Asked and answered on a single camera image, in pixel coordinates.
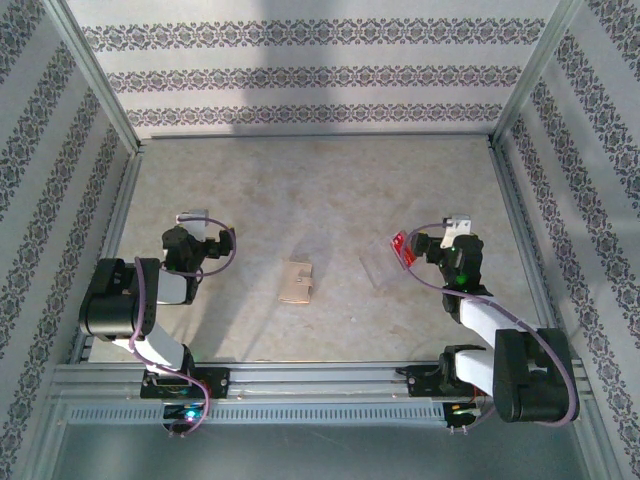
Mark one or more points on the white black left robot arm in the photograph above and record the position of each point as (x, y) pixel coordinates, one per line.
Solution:
(120, 305)

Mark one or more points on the red credit card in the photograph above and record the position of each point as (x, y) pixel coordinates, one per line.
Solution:
(401, 247)

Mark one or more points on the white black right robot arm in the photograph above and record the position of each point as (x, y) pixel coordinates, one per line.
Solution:
(525, 380)

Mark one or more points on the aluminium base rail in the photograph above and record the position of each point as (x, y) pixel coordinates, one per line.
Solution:
(320, 380)

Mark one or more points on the grey metal panel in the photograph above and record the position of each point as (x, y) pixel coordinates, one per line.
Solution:
(320, 450)

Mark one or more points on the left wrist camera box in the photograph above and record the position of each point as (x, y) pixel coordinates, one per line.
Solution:
(196, 220)

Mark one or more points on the aluminium side table rail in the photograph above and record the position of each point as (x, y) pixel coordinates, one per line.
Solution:
(109, 240)
(531, 250)

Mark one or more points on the beige card holder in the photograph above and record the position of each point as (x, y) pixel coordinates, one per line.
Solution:
(296, 282)

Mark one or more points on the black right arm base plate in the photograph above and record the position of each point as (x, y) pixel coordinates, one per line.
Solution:
(417, 382)

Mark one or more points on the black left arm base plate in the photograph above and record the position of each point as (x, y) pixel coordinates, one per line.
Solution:
(220, 382)

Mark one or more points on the aluminium wall-side table rail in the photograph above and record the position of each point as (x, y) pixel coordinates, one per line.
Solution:
(320, 135)

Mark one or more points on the clear plastic card stand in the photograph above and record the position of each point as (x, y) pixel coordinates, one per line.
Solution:
(382, 272)

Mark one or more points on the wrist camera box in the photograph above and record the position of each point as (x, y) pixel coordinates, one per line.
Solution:
(456, 227)
(196, 220)

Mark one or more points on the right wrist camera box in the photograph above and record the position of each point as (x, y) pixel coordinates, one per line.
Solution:
(456, 227)

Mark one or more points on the aluminium frame post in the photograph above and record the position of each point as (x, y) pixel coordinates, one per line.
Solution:
(96, 75)
(536, 70)

